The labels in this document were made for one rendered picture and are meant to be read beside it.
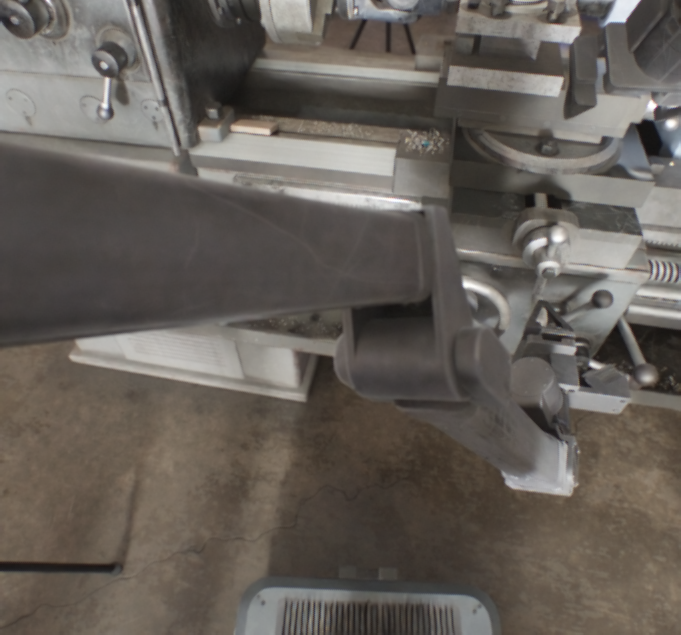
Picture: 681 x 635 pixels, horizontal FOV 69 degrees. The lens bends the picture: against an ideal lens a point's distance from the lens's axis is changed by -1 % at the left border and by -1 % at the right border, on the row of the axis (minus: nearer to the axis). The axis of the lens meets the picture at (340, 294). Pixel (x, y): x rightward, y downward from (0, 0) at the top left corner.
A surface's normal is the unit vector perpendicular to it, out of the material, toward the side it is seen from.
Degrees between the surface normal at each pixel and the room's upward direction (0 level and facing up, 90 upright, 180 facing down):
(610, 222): 0
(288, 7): 100
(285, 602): 0
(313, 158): 36
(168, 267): 64
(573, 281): 90
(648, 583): 0
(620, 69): 30
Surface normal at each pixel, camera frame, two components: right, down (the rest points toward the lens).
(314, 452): 0.00, -0.65
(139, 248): 0.83, -0.02
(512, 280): -0.19, 0.75
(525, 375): -0.47, -0.64
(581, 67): -0.03, -0.18
